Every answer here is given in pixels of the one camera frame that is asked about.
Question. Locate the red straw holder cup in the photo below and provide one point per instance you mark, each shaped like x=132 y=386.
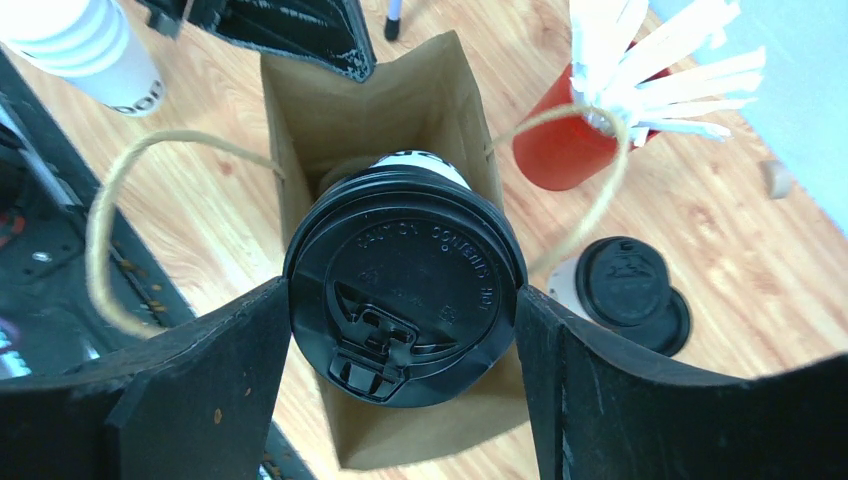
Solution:
x=561 y=154

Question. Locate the white paper coffee cup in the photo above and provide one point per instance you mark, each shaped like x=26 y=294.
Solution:
x=425 y=160

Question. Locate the cardboard cup carrier tray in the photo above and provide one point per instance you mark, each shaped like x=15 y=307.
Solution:
x=342 y=170

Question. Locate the silver camera tripod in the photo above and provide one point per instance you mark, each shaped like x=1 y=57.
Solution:
x=393 y=20

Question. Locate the stack of white cups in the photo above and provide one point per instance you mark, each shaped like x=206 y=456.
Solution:
x=90 y=45

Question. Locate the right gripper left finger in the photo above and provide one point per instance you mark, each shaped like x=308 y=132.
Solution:
x=194 y=402

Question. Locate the white wrapped straws bundle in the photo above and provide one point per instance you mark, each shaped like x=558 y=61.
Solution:
x=632 y=78

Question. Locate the black coffee cup lid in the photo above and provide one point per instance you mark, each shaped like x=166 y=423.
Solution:
x=403 y=286

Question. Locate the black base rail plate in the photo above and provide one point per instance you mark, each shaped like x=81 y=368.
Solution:
x=48 y=323

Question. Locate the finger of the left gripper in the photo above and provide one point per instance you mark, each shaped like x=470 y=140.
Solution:
x=329 y=33

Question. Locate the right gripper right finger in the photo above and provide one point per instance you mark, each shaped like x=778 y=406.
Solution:
x=603 y=407

